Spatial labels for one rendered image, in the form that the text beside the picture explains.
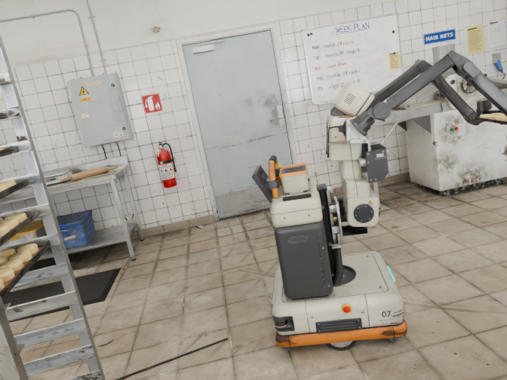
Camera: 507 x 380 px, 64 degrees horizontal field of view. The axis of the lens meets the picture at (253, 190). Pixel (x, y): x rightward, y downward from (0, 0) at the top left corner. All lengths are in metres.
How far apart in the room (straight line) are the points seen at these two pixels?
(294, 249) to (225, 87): 3.00
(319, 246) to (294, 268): 0.17
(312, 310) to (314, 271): 0.20
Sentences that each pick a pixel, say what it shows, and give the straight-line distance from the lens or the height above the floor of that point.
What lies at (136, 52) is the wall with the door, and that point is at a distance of 4.78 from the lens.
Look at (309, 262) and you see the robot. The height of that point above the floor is 0.50.
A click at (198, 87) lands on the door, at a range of 4.74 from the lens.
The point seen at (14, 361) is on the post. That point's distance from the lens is 0.93.
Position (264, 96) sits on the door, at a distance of 4.79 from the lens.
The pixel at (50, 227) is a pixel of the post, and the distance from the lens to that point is 1.29.
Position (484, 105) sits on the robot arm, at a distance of 2.66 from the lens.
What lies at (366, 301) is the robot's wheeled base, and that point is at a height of 0.25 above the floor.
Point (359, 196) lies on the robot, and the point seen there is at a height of 0.75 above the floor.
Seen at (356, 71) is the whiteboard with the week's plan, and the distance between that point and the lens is 5.04.
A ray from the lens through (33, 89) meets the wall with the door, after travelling 5.02.
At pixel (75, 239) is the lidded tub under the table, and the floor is 0.31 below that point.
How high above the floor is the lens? 1.33
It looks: 13 degrees down
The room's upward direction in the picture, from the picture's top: 11 degrees counter-clockwise
